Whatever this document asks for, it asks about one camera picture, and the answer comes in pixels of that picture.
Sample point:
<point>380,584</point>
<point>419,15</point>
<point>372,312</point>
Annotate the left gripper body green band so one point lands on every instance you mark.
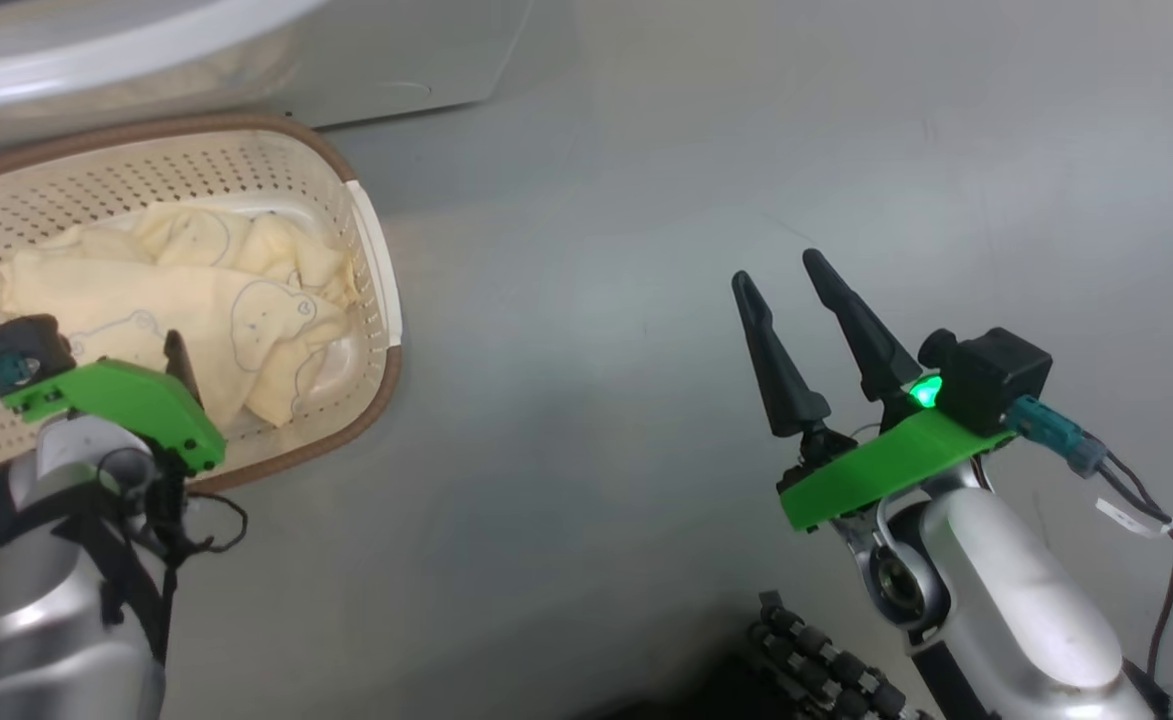
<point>136,405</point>

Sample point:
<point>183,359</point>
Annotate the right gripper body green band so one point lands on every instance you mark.
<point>886,470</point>

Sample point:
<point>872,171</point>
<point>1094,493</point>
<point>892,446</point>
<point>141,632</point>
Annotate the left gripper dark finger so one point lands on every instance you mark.
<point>180,362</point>

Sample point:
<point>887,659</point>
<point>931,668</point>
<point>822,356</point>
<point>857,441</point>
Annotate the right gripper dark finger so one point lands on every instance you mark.
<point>861,330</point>
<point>781,370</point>

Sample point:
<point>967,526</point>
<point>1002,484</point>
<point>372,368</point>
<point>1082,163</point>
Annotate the cream bear-print baby garment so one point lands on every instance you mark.
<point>196,300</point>

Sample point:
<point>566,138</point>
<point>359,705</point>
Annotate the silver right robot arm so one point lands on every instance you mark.
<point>1006,590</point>

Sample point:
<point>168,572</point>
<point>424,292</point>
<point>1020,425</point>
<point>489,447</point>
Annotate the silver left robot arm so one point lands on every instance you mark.
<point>46,600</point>

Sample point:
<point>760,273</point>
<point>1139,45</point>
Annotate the cream laundry basket brown rim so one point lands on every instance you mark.
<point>371,260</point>

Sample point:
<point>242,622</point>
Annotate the white front-load washing machine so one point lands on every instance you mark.
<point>396,50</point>

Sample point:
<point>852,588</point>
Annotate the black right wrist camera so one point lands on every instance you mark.
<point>996,380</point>

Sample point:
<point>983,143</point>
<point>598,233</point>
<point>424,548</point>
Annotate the right camera teal connector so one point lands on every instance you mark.
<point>1051,430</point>

